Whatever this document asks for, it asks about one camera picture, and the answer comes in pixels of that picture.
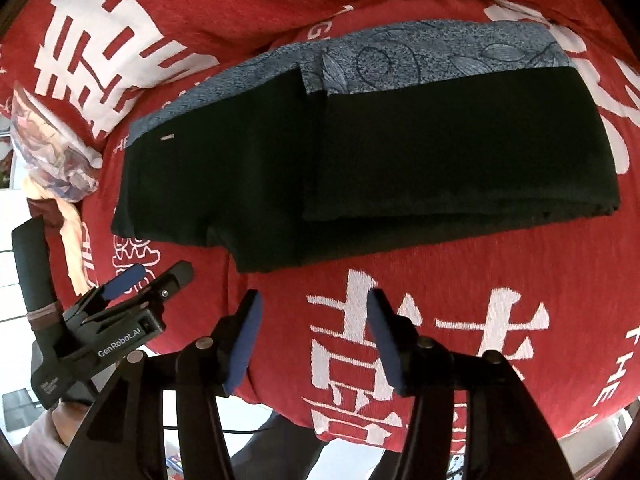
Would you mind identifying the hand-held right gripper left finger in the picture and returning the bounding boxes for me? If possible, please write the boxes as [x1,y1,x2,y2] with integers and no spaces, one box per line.
[55,290,263,480]

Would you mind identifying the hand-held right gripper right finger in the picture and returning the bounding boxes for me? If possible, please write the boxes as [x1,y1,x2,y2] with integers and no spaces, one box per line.
[367,291,576,480]

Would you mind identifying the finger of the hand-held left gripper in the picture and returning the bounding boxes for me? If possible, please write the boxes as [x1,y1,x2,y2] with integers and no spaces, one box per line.
[75,265,147,316]
[107,261,195,311]

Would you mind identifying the black pants with blue-grey lining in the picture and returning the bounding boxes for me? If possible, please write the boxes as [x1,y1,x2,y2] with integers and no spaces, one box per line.
[111,19,622,275]

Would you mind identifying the person's left forearm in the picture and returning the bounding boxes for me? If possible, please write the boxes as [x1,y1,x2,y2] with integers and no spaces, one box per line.
[15,400,98,480]

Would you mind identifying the cream cloth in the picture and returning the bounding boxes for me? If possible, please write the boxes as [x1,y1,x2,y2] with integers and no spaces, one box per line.
[22,185,88,296]

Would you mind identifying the red printed blanket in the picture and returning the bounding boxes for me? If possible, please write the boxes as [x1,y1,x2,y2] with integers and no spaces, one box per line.
[0,0,640,448]

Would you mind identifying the dark red cloth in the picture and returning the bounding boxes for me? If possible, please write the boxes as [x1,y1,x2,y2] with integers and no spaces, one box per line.
[27,197,66,228]

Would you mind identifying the person's left leg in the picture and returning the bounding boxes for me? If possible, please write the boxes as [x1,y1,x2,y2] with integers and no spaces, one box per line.
[230,414,328,480]

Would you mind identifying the person's leg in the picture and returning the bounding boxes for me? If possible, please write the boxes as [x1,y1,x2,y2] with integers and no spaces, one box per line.
[230,414,328,480]
[369,447,417,480]

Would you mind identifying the person's right leg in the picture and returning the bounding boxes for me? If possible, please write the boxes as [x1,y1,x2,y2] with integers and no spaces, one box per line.
[369,447,417,480]

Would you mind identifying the printed picture pillow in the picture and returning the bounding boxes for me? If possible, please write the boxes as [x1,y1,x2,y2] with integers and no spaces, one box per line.
[7,82,103,203]

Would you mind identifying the red pillow with white characters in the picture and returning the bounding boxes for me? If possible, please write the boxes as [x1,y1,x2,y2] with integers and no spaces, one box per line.
[2,0,351,136]

